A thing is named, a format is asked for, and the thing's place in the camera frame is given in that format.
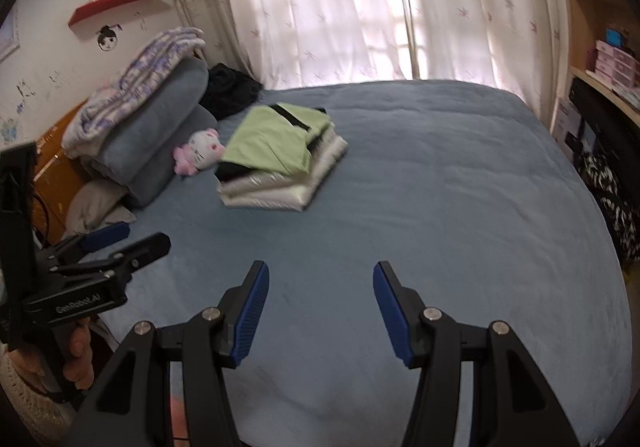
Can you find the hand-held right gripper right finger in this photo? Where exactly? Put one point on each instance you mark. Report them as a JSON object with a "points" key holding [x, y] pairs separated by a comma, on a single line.
{"points": [[392, 312]]}

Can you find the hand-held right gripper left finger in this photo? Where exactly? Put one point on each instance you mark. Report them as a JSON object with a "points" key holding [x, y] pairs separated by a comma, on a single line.
{"points": [[250, 312]]}

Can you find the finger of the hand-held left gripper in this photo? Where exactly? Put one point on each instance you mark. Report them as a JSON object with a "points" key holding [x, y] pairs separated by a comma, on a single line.
{"points": [[107, 234], [145, 247]]}

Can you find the white puffer jacket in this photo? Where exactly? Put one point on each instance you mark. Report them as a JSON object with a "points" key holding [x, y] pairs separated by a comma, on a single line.
{"points": [[280, 192]]}

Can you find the green black hooded jacket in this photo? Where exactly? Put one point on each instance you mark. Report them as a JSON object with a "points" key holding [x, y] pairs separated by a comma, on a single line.
{"points": [[270, 137]]}

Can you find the person's left forearm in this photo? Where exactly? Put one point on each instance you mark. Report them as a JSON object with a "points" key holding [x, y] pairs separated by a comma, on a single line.
{"points": [[30, 407]]}

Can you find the person's left hand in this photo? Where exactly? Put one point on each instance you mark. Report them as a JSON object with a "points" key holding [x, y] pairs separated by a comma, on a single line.
{"points": [[80, 352]]}

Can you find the beige pillow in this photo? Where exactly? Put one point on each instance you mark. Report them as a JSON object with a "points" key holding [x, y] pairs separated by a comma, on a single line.
{"points": [[95, 204]]}

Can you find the wooden headboard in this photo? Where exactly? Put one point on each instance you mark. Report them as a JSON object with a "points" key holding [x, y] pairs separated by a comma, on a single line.
{"points": [[60, 147]]}

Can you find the pink white plush toy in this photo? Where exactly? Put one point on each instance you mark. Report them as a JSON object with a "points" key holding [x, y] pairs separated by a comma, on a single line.
{"points": [[200, 149]]}

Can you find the grey folded blanket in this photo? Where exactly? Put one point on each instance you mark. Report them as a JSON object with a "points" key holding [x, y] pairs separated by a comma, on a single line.
{"points": [[165, 127]]}

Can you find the purple white patterned blanket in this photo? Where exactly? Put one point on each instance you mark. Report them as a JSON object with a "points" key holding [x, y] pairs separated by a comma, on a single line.
{"points": [[145, 72]]}

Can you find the black white patterned cloth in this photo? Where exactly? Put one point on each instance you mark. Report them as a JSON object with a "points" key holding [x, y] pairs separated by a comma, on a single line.
{"points": [[610, 197]]}

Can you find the white printed box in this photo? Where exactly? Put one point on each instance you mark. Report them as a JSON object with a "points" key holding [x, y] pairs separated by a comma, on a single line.
{"points": [[567, 119]]}

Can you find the white floral curtain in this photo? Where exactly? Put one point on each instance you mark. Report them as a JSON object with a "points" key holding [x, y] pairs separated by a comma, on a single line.
{"points": [[325, 2]]}

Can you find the stack of pink boxes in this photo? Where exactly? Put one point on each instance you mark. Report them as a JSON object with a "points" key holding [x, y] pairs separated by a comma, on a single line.
{"points": [[617, 64]]}

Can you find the blue box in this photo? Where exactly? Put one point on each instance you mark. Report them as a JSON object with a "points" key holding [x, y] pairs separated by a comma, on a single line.
{"points": [[616, 38]]}

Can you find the wooden bookshelf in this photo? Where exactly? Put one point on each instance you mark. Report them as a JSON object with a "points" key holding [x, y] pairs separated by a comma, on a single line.
{"points": [[585, 12]]}

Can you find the cartoon face wall sticker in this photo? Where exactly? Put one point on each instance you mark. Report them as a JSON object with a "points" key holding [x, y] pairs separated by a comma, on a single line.
{"points": [[107, 38]]}

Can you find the red wall shelf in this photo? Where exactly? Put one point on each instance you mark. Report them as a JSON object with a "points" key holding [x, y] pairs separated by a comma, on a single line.
{"points": [[117, 2]]}

